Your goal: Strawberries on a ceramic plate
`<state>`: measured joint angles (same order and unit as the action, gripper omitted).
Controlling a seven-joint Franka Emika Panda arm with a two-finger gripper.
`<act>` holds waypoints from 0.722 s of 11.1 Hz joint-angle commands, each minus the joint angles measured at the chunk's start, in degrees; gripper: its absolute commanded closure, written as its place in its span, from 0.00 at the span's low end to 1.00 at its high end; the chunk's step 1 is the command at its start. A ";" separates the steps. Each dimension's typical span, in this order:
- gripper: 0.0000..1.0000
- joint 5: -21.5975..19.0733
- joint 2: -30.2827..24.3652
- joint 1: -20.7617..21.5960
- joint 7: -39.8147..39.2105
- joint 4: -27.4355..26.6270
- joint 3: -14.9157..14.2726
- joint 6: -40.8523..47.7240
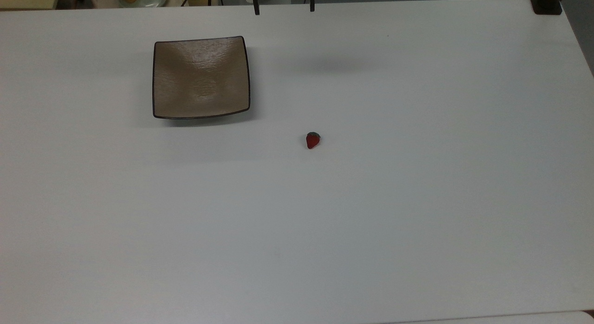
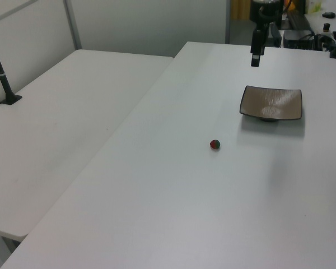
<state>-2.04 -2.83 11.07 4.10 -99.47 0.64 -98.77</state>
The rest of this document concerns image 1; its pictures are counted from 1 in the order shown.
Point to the black camera stand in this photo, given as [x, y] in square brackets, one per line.
[546, 3]

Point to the square brown ceramic plate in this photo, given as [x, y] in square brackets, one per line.
[200, 77]

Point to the red strawberry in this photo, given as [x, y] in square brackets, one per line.
[313, 141]

